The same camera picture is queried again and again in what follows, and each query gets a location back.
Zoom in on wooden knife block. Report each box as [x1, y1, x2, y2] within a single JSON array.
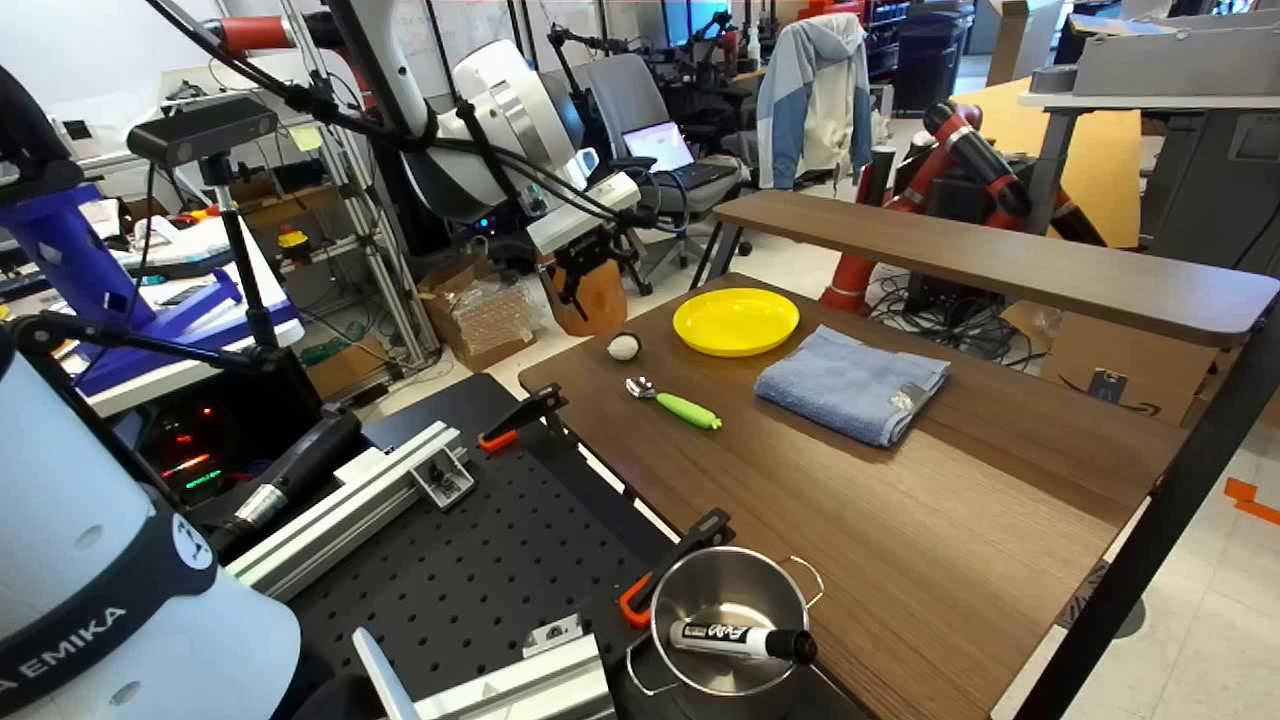
[[547, 265, 624, 337]]

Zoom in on orange black clamp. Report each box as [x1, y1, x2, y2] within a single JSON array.
[[614, 508, 731, 626], [475, 382, 569, 456]]

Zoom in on wooden shelf board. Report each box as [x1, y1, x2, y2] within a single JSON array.
[[714, 193, 1280, 345]]

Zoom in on orange black clamp front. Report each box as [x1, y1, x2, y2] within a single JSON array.
[[614, 508, 731, 626]]

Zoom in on green handled peeler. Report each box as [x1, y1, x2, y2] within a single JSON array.
[[624, 375, 722, 433]]

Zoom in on blue folded towel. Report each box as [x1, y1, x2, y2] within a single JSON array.
[[755, 322, 952, 446]]

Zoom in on white plush toy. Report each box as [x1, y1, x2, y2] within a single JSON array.
[[609, 330, 644, 364]]

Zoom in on aluminium bracket front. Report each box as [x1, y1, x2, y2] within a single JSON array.
[[352, 617, 614, 720]]

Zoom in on black perforated breadboard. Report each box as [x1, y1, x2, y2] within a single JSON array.
[[292, 375, 867, 720]]

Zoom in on blue white jacket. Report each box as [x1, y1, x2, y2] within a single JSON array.
[[755, 10, 870, 193]]

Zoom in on orange black clamp rear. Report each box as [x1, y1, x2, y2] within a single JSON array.
[[475, 382, 569, 456]]

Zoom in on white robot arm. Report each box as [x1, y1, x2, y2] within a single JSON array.
[[329, 0, 638, 337]]

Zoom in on yellow plate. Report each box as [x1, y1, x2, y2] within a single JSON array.
[[673, 288, 798, 358]]

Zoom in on black camera on stand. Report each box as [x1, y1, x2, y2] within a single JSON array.
[[128, 94, 276, 166]]

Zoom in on blue robot stand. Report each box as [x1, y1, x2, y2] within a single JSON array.
[[0, 62, 309, 417]]

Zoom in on aluminium extrusion rail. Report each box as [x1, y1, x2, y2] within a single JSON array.
[[226, 421, 475, 598]]

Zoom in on grey office chair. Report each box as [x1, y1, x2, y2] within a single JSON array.
[[589, 55, 751, 269]]

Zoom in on black and white marker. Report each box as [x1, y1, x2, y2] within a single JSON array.
[[673, 621, 816, 662]]

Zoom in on red Sawyer robot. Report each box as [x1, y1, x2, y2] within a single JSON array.
[[819, 98, 1031, 322]]

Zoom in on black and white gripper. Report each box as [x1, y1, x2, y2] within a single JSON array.
[[552, 226, 627, 318]]

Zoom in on stainless steel pot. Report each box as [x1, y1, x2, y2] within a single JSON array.
[[624, 544, 829, 698]]

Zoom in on cardboard box on floor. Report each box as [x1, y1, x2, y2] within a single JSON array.
[[419, 269, 535, 367]]

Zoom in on metal wire rack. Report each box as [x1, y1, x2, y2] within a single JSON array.
[[220, 0, 439, 371]]

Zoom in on white Franka robot base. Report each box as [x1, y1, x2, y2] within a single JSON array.
[[0, 330, 301, 720]]

